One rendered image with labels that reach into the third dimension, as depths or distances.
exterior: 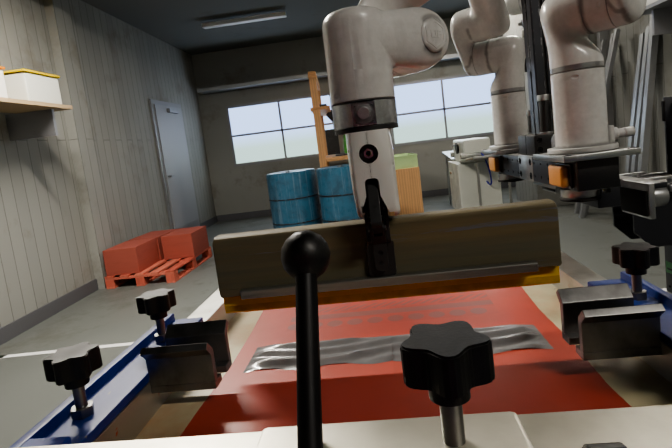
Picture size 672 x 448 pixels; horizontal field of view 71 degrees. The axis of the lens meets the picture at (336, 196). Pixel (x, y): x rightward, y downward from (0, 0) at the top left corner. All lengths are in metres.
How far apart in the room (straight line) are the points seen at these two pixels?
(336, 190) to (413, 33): 4.89
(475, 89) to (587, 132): 8.19
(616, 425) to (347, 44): 0.41
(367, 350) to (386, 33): 0.37
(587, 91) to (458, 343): 0.84
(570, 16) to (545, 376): 0.68
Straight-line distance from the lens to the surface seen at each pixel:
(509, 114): 1.43
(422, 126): 8.97
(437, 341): 0.21
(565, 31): 1.03
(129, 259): 5.44
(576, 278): 0.73
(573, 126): 1.02
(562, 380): 0.55
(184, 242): 5.71
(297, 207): 5.70
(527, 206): 0.58
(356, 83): 0.53
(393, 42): 0.56
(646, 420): 0.34
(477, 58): 1.46
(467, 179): 6.43
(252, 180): 9.19
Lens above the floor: 1.21
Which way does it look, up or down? 6 degrees down
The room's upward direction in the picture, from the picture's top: 7 degrees counter-clockwise
